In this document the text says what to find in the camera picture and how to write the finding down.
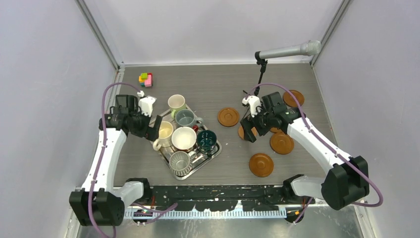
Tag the colourful block puzzle cube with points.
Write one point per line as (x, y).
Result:
(146, 79)

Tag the grey-blue mug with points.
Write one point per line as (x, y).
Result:
(187, 118)

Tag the grey ribbed mug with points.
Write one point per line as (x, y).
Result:
(180, 162)

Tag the light wooden coaster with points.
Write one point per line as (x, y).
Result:
(241, 132)

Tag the aluminium front rail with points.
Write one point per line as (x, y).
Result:
(141, 213)

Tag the cream mug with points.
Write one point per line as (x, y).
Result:
(165, 133)

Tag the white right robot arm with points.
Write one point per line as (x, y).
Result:
(345, 176)

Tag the light green cup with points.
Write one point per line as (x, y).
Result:
(176, 103)

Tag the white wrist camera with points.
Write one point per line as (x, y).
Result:
(146, 103)
(254, 104)

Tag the dark green patterned mug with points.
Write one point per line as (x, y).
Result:
(206, 141)

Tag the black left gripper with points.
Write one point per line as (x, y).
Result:
(151, 133)

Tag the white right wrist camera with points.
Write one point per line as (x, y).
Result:
(254, 104)

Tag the silver microphone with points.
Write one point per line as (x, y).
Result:
(310, 48)

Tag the brown ridged wooden coaster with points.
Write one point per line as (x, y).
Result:
(261, 165)
(281, 143)
(228, 117)
(289, 100)
(275, 130)

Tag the white bowl cup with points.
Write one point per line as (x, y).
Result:
(184, 138)

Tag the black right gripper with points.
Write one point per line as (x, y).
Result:
(247, 125)

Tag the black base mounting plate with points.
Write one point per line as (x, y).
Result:
(219, 197)

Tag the silver metal tray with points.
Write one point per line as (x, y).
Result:
(200, 158)

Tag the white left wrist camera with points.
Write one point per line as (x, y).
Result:
(146, 103)

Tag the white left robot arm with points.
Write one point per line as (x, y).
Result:
(97, 202)

